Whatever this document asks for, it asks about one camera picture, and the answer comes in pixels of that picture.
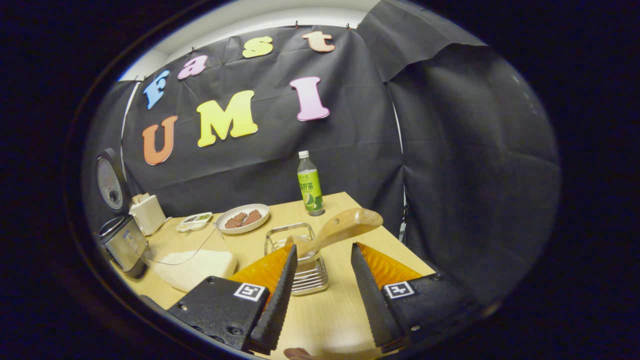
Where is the small divided white dish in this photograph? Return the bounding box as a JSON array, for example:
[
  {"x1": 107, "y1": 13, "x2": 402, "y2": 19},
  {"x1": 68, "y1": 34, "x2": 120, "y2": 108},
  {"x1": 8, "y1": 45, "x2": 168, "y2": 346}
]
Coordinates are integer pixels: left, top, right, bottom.
[{"x1": 176, "y1": 212, "x2": 214, "y2": 233}]

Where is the metal wire chopstick holder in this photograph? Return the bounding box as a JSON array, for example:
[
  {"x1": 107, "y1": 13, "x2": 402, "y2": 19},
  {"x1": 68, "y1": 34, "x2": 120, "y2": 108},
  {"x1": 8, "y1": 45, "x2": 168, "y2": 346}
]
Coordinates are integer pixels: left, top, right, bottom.
[{"x1": 264, "y1": 222, "x2": 331, "y2": 297}]

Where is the black silver rice cooker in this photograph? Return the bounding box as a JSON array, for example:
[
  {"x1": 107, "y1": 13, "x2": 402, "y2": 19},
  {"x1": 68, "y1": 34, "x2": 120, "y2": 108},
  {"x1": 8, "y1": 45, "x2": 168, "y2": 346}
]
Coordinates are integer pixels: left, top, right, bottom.
[{"x1": 95, "y1": 147, "x2": 150, "y2": 280}]

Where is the black backdrop cloth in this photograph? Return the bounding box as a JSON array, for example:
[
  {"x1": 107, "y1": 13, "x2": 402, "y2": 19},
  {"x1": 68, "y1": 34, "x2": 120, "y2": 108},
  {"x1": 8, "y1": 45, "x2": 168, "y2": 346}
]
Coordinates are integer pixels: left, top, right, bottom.
[{"x1": 82, "y1": 0, "x2": 561, "y2": 301}]

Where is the wooden spoon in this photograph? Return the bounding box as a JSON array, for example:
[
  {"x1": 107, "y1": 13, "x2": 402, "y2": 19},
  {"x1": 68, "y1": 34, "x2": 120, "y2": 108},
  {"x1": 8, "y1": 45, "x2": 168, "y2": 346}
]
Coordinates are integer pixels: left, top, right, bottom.
[{"x1": 286, "y1": 208, "x2": 384, "y2": 259}]

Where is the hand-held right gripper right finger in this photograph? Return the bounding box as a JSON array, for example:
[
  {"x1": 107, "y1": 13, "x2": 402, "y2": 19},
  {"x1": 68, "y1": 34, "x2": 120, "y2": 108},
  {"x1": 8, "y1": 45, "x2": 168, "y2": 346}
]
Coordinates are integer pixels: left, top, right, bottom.
[{"x1": 350, "y1": 242, "x2": 496, "y2": 349}]

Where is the white toaster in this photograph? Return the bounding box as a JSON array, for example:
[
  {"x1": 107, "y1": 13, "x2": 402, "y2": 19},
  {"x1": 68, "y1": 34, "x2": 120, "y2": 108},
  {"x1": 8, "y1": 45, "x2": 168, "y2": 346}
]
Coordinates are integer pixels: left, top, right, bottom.
[{"x1": 129, "y1": 193, "x2": 167, "y2": 237}]

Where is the green tea bottle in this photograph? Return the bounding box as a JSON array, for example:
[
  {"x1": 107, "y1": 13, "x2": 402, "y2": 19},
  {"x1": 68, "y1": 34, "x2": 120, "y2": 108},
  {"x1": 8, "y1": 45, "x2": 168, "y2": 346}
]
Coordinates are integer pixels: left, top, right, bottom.
[{"x1": 297, "y1": 150, "x2": 326, "y2": 217}]

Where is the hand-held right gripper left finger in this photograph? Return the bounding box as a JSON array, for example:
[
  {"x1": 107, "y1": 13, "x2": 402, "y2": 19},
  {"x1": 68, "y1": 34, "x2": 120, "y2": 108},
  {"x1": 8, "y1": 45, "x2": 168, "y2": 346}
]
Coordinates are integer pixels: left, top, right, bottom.
[{"x1": 167, "y1": 243, "x2": 299, "y2": 356}]

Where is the white round plate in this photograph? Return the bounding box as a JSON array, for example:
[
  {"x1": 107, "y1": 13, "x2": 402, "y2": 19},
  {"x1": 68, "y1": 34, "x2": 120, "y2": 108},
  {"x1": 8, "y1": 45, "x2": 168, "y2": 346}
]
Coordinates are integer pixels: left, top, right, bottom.
[{"x1": 216, "y1": 203, "x2": 271, "y2": 235}]

